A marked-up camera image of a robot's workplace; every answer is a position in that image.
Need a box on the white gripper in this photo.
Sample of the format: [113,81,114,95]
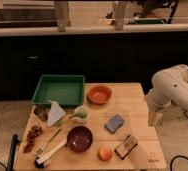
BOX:
[145,89,170,127]

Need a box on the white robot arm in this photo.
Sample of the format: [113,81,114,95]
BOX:
[145,64,188,126]

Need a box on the red orange bowl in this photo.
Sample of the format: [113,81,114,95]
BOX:
[87,85,112,105]

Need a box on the dark maroon bowl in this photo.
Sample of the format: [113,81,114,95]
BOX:
[67,126,93,153]

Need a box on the blue sponge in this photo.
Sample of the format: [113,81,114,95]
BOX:
[104,114,124,134]

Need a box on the orange fruit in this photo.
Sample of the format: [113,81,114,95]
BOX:
[98,146,113,161]

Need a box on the light green cup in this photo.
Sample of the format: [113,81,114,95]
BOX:
[69,106,89,124]

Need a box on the green plastic tray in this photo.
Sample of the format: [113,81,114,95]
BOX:
[32,75,85,108]

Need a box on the white paper napkin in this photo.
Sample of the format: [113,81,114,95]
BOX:
[47,101,66,126]

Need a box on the metal fork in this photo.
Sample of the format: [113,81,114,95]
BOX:
[35,128,62,157]

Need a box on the dark brown rock object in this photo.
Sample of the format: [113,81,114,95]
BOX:
[34,106,48,121]

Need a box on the brown dried grapes bunch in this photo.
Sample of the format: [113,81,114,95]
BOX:
[23,125,43,153]

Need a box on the black clamp stand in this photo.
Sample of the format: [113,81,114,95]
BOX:
[6,134,20,171]

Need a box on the black cable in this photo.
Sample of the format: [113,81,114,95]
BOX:
[169,154,188,171]

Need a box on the white handled brush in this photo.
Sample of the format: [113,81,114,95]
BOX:
[34,139,67,168]

